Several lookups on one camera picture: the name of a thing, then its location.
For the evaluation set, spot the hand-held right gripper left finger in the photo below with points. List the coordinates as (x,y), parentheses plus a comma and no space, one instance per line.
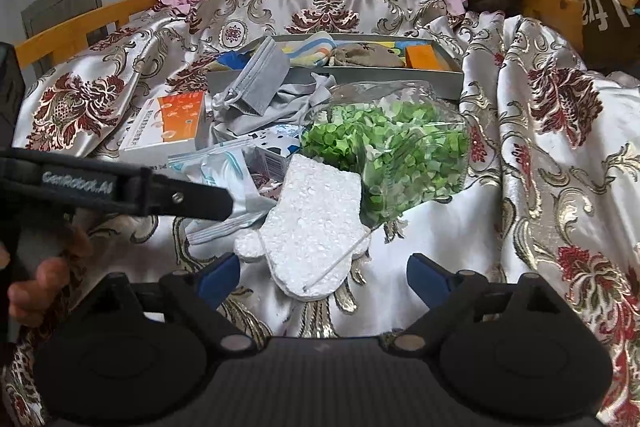
(220,276)

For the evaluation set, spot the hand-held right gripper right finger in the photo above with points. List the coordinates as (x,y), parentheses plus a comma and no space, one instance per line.
(426,276)

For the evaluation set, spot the grey panelled door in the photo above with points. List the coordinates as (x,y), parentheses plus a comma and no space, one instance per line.
(65,7)

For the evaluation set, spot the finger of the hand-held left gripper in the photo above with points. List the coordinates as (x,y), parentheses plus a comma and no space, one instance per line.
(195,199)

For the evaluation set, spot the cartoon printed cloth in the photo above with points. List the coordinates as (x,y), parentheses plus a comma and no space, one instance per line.
(230,62)

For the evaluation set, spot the grey metal tray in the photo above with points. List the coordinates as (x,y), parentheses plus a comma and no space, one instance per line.
(450,84)

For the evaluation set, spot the light grey cloth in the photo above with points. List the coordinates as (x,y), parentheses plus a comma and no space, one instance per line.
(285,112)

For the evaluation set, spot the wooden bed rail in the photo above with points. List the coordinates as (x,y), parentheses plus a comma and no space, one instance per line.
(75,34)

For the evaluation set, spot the grey face mask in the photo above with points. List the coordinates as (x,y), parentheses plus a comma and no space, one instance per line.
(265,77)

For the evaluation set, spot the clear glass jar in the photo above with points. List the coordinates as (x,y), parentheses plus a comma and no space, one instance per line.
(435,107)

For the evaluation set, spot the orange block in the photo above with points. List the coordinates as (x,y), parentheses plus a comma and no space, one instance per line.
(422,57)

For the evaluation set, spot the person's left hand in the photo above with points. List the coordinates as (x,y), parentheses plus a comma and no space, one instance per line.
(40,302)

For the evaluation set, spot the white foam piece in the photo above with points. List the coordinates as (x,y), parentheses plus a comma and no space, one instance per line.
(310,227)

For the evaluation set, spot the small grey carton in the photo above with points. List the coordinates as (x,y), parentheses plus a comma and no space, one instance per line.
(270,164)

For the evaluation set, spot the pastel striped cloth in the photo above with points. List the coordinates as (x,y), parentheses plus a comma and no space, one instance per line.
(320,49)

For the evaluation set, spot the white and orange carton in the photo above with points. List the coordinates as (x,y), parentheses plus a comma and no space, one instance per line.
(175,117)

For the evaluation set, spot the floral satin blanket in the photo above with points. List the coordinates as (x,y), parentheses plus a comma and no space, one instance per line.
(525,157)

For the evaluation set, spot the heap of green paper stars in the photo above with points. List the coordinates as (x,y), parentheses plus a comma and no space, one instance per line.
(400,147)

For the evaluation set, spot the cardboard box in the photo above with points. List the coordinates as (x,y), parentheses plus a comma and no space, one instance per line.
(550,7)

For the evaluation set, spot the thin white stick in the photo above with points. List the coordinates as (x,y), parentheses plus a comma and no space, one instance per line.
(340,259)

